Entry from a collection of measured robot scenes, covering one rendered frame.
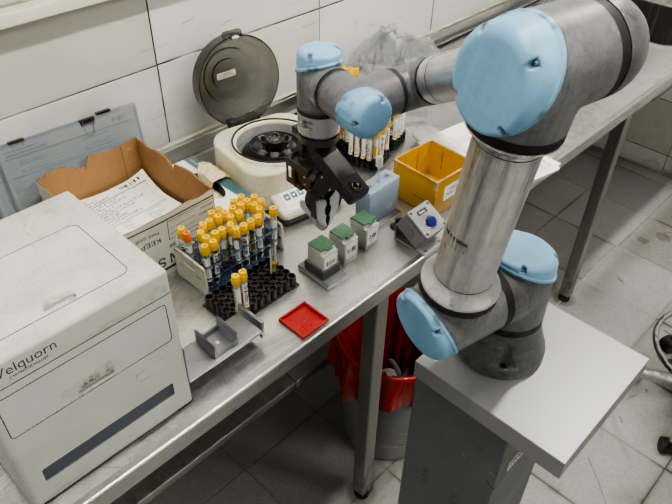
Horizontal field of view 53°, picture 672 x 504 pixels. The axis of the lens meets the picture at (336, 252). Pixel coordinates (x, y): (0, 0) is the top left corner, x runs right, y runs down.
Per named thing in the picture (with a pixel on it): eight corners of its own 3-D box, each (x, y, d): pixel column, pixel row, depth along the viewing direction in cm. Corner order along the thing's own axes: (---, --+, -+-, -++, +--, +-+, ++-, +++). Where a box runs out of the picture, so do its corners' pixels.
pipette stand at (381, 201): (373, 234, 148) (375, 197, 141) (349, 221, 151) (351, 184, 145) (401, 214, 153) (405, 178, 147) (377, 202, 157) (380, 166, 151)
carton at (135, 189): (123, 301, 130) (107, 241, 121) (50, 236, 145) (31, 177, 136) (223, 245, 144) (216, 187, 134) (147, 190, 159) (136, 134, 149)
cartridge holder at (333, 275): (328, 291, 134) (328, 277, 131) (298, 269, 138) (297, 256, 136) (347, 278, 137) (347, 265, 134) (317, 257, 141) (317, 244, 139)
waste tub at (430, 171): (432, 219, 152) (437, 183, 146) (389, 194, 160) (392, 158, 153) (469, 197, 159) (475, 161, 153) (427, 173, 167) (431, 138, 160)
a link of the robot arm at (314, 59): (313, 63, 103) (285, 43, 108) (313, 126, 110) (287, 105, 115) (355, 52, 106) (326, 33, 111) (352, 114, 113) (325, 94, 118)
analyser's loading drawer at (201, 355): (170, 402, 110) (165, 382, 106) (147, 379, 113) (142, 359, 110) (265, 337, 121) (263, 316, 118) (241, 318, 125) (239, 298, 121)
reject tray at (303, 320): (303, 340, 123) (303, 337, 123) (278, 321, 127) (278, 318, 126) (329, 321, 127) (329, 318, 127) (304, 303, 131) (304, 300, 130)
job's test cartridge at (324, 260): (323, 279, 134) (323, 255, 130) (307, 267, 137) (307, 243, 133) (337, 269, 136) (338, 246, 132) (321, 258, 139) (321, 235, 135)
